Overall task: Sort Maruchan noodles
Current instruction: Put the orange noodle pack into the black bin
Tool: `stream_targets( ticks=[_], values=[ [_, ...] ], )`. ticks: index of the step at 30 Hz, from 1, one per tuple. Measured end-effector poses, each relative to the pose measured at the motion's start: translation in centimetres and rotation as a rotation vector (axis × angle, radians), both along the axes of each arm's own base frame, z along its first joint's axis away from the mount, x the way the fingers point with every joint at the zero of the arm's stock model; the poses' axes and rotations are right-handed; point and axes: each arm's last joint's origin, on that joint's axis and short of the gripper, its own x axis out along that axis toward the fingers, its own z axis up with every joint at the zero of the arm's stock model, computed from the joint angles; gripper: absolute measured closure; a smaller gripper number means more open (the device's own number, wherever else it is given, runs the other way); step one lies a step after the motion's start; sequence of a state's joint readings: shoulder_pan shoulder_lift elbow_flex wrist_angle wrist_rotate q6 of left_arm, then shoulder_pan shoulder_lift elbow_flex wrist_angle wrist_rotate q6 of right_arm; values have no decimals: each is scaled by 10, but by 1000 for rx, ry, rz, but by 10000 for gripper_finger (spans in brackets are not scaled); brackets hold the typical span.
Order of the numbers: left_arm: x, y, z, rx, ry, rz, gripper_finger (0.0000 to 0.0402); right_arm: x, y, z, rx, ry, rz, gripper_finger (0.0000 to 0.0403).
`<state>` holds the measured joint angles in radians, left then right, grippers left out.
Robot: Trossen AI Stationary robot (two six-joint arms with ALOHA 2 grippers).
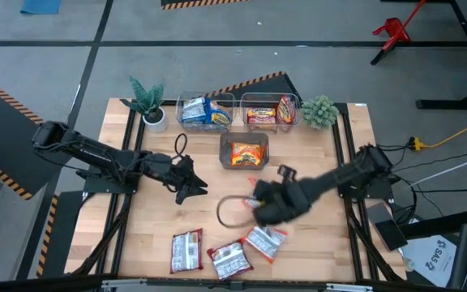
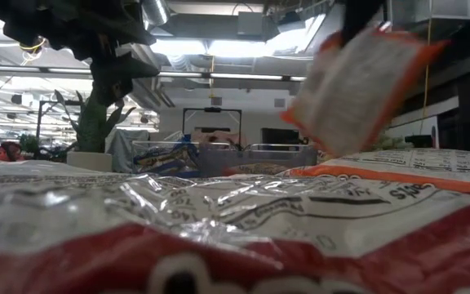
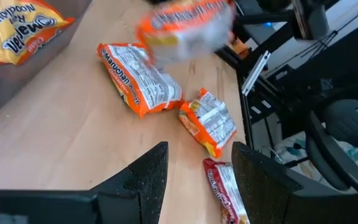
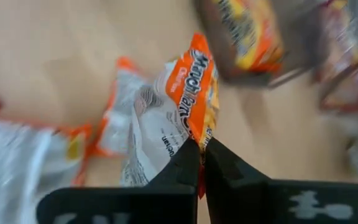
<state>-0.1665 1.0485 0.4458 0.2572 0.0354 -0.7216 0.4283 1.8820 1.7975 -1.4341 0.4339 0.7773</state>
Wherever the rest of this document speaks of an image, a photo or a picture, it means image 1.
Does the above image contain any white cable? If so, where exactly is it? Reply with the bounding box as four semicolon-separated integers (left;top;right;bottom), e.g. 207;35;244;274
409;148;467;187

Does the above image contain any red metal floor stand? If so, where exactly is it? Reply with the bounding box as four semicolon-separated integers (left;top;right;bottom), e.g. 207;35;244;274
372;0;427;52

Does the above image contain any blue Maruchan ramen packet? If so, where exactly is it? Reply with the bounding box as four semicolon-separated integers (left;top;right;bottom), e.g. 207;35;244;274
181;97;210;125
207;101;233;127

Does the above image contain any black desk beam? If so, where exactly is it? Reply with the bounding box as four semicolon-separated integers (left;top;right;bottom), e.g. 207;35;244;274
399;208;467;240

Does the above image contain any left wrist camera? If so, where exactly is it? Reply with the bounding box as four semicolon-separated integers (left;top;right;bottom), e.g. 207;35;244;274
175;155;195;171

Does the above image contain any grey flat device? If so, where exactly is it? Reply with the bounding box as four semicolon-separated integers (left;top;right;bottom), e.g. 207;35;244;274
366;201;409;251

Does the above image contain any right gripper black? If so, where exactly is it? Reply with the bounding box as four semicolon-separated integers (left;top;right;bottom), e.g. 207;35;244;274
254;180;311;227

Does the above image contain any silver metal bracket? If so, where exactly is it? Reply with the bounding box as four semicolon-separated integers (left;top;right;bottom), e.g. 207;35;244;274
101;278;148;291
326;283;375;292

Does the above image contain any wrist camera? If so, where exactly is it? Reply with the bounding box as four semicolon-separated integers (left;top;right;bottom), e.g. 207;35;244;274
175;155;195;171
276;164;298;183

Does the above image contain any yellow power cable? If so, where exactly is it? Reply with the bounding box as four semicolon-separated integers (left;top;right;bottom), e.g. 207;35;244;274
413;114;467;151

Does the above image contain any green plant in white pot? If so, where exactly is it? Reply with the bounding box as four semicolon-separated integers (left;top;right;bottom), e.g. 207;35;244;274
120;75;169;133

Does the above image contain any left gripper black cable loop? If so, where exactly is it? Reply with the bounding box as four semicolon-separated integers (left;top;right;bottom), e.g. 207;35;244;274
174;132;189;160

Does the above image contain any blue floor mat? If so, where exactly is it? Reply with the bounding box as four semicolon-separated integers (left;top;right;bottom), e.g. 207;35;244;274
19;0;62;15

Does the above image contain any white printed paper sheet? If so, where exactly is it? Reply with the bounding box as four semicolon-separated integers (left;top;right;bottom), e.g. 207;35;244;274
401;234;457;288

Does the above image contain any black desk frame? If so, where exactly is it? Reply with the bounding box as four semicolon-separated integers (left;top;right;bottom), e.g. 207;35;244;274
370;0;467;110

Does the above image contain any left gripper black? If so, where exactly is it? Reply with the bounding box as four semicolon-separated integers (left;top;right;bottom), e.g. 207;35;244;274
164;160;209;205

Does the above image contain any red Maruchan ramen packet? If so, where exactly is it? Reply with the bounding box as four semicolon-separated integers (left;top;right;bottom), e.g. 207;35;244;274
246;107;277;126
276;95;298;125
169;228;204;275
206;238;255;281

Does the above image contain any round green succulent plant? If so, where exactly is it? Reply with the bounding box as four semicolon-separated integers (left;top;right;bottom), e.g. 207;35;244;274
300;94;340;130

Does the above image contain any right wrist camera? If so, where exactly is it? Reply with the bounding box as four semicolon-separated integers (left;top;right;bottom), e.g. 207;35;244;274
276;164;298;183

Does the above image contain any black power cable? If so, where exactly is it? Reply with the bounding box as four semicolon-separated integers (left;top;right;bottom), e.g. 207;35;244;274
413;186;467;194

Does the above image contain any black hazard-striped floor mat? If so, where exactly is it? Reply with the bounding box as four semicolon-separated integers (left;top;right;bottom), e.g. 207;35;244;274
161;0;251;11
204;71;303;102
0;71;62;202
36;190;84;279

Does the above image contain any clear plastic bin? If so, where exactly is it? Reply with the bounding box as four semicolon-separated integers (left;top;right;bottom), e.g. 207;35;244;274
175;91;237;131
239;92;302;133

